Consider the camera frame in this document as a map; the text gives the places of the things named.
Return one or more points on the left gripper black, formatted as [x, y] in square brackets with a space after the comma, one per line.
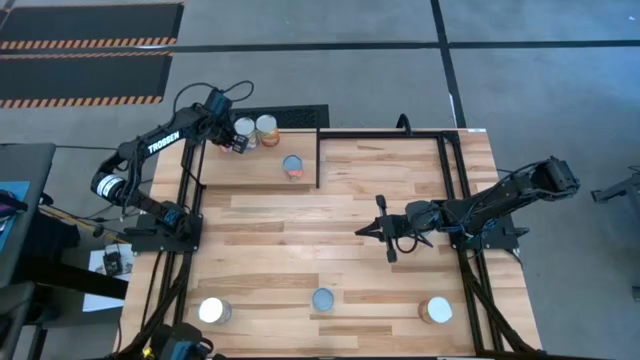
[214, 125]

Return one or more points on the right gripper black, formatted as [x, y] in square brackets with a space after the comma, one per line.
[420, 220]

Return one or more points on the corn can yellow label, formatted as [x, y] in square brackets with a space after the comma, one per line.
[246, 127]

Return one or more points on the peaches can pale label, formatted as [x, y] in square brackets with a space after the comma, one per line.
[266, 125]

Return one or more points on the small can oranges print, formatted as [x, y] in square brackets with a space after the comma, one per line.
[293, 164]

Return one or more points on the small can carrots print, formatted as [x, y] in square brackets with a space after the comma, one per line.
[323, 299]

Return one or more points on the large can orange red label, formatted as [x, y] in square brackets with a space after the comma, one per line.
[439, 310]

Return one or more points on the large can multicoloured label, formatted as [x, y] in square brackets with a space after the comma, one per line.
[212, 310]

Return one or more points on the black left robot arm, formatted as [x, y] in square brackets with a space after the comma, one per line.
[165, 140]

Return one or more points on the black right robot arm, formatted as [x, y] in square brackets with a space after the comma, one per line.
[500, 197]

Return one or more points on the black perforated mat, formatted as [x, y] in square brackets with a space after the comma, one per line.
[300, 117]

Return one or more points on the black mat hazard stripe edge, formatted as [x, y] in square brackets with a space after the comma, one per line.
[80, 75]
[90, 22]

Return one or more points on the small black device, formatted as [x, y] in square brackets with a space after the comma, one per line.
[113, 262]

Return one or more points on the grey desk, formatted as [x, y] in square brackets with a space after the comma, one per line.
[30, 165]

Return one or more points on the white paper sheet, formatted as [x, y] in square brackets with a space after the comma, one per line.
[100, 300]

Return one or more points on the blue sheet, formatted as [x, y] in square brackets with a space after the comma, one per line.
[17, 186]

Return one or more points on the grey stand leg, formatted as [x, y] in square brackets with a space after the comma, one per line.
[620, 189]

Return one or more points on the wooden shelf black metal frame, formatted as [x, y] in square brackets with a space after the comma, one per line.
[260, 170]

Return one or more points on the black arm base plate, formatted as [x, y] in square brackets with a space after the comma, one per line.
[145, 240]
[510, 235]

